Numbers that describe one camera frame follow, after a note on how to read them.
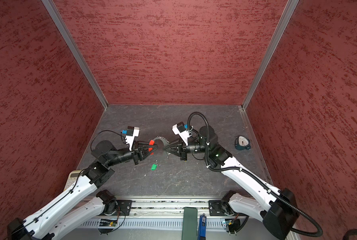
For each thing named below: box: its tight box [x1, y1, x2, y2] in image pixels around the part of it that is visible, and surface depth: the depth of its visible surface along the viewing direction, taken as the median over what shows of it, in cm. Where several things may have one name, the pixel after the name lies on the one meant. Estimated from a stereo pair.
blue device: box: [197, 213, 207, 240], surface depth 69 cm
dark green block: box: [181, 207, 198, 240], surface depth 71 cm
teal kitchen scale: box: [234, 135, 251, 151], surface depth 97 cm
